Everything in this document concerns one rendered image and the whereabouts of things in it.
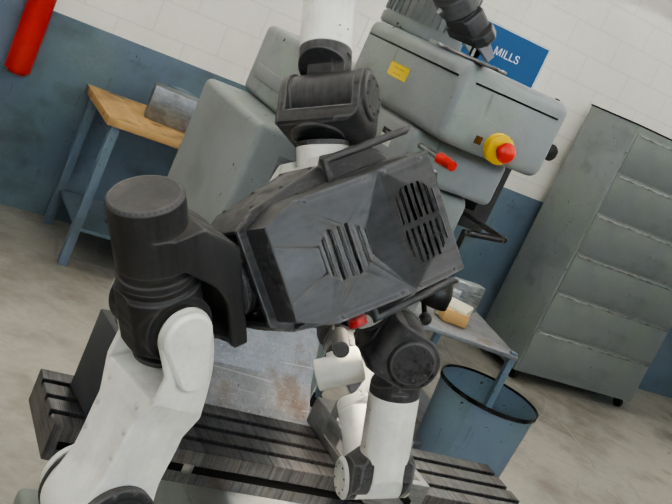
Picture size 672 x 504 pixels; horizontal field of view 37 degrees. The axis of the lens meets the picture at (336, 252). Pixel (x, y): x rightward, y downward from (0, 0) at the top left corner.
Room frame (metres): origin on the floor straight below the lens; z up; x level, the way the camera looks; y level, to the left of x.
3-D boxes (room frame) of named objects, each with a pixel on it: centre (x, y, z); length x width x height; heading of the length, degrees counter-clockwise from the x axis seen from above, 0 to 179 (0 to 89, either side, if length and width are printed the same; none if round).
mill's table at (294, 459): (2.18, -0.13, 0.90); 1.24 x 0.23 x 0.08; 119
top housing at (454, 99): (2.18, -0.08, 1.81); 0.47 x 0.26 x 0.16; 29
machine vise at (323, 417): (2.22, -0.26, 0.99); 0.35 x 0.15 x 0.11; 30
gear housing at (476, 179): (2.20, -0.07, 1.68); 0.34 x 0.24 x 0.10; 29
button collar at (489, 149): (1.96, -0.20, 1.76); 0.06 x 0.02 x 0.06; 119
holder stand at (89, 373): (1.98, 0.27, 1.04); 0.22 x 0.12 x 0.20; 126
